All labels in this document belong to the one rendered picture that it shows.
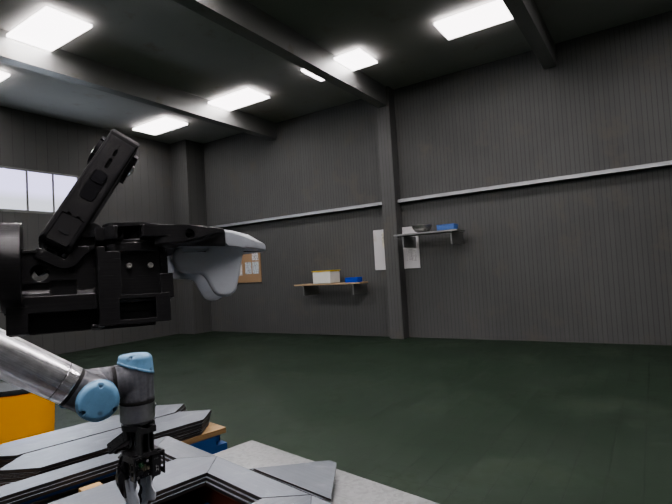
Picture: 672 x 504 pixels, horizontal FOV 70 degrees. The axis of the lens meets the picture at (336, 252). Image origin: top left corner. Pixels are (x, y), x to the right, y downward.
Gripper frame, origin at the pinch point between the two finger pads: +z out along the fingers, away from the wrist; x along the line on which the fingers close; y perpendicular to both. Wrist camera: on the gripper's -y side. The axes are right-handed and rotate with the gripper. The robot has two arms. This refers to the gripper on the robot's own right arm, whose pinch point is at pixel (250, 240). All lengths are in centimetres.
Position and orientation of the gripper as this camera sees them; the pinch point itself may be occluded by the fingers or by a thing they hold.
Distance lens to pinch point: 47.6
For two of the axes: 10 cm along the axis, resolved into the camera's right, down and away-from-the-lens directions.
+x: 5.0, -1.8, -8.5
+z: 8.6, -0.2, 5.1
